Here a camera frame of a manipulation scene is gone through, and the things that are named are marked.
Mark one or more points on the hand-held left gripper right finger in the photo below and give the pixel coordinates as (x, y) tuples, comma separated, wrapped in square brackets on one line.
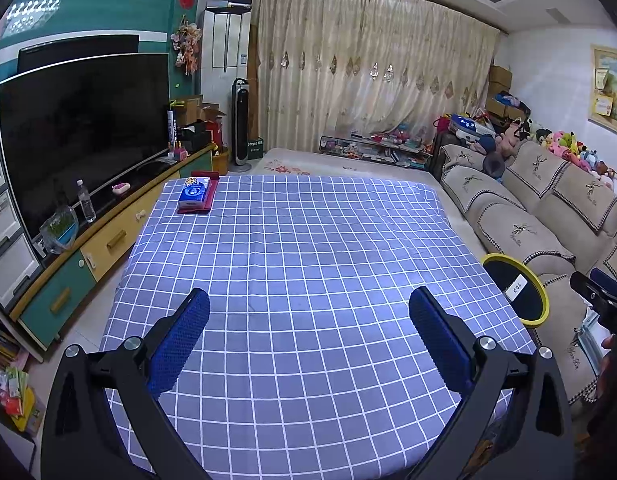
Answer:
[(441, 342)]

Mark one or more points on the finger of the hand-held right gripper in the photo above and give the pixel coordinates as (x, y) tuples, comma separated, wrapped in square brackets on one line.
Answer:
[(608, 280), (588, 287)]

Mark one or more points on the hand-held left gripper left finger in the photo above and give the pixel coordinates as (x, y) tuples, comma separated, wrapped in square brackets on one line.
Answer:
[(181, 345)]

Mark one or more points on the black bin with yellow rim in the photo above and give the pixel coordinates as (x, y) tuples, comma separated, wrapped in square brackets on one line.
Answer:
[(513, 285)]

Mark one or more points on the person's right forearm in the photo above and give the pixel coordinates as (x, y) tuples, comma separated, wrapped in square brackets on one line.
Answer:
[(611, 435)]

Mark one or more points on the person's right hand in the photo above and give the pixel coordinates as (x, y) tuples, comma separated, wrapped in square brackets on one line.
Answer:
[(613, 365)]

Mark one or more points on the clear plastic bag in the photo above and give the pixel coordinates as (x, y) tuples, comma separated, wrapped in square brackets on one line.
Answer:
[(591, 345)]

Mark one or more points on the beige sofa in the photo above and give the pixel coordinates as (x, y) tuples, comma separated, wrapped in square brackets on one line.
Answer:
[(538, 210)]

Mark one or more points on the green and yellow tv cabinet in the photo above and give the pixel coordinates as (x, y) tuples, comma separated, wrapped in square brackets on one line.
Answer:
[(53, 300)]

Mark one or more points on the pile of plush toys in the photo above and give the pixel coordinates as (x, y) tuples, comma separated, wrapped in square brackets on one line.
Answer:
[(563, 145)]

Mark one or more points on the blue tissue pack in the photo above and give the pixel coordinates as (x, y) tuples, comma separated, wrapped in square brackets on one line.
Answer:
[(193, 194)]

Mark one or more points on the red flat pouch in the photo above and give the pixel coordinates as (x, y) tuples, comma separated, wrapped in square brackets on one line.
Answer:
[(212, 195)]

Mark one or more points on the blue checked tablecloth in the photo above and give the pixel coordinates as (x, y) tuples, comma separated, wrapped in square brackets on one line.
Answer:
[(308, 260)]

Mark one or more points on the glass bowl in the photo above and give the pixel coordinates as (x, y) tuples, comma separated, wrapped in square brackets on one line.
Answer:
[(59, 230)]

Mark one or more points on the pink toy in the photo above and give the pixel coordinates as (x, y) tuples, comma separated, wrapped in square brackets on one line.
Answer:
[(120, 189)]

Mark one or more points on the clear water bottle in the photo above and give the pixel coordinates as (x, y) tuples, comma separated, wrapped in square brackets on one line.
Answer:
[(86, 202)]

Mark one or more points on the pile of books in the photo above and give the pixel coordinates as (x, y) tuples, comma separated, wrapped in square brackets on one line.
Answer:
[(13, 385)]

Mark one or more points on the yellow bucket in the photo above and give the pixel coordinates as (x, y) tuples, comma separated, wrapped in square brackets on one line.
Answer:
[(221, 162)]

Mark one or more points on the small pink box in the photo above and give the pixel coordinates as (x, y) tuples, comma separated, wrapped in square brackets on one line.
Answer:
[(180, 154)]

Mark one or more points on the white plastic drawer unit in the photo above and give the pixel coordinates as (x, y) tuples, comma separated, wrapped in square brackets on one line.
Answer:
[(8, 260)]

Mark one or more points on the blue starred bag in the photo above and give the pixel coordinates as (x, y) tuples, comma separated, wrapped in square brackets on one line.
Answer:
[(471, 126)]

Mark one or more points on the glass low table with clutter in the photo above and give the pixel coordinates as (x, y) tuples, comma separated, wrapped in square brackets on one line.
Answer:
[(373, 150)]

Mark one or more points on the red bag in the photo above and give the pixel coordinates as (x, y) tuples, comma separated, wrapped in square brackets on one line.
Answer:
[(216, 134)]

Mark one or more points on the white shuttlecock tube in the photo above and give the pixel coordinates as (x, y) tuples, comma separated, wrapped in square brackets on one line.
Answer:
[(172, 130)]

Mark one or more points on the black tower fan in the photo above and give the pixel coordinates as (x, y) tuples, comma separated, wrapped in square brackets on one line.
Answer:
[(241, 125)]

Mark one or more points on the large black television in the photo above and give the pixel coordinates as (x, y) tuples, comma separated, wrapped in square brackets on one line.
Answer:
[(83, 135)]

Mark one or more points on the open cardboard box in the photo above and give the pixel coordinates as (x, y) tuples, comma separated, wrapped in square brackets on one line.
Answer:
[(198, 107)]

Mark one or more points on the white standing air conditioner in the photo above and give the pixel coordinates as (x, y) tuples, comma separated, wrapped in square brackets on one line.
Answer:
[(223, 60)]

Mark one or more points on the beige patterned curtain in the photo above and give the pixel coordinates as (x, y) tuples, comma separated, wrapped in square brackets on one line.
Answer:
[(378, 50)]

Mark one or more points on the artificial flower bunch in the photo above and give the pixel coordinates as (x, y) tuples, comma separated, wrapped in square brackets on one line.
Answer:
[(187, 45)]

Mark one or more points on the black monitor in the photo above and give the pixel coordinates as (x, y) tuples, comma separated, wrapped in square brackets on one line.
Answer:
[(78, 52)]

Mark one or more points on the black box on air conditioner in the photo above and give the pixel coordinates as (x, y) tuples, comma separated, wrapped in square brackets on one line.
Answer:
[(240, 0)]

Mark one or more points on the framed wall picture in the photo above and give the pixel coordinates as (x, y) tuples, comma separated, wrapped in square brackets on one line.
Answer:
[(613, 95)]

